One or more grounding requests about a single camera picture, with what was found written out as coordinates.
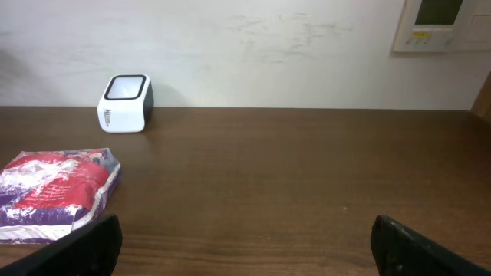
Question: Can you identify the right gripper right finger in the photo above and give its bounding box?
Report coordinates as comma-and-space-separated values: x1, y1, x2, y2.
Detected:
371, 215, 490, 276

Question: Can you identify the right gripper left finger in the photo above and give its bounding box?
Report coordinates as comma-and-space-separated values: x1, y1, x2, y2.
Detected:
1, 215, 123, 276

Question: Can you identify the red purple pad package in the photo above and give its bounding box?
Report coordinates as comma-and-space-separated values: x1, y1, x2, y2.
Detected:
1, 148, 121, 244

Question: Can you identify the white barcode scanner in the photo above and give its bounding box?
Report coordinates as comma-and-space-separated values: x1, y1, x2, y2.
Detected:
97, 74, 154, 133

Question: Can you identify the wall thermostat panel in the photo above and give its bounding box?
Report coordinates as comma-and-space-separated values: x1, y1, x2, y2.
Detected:
392, 0, 490, 53

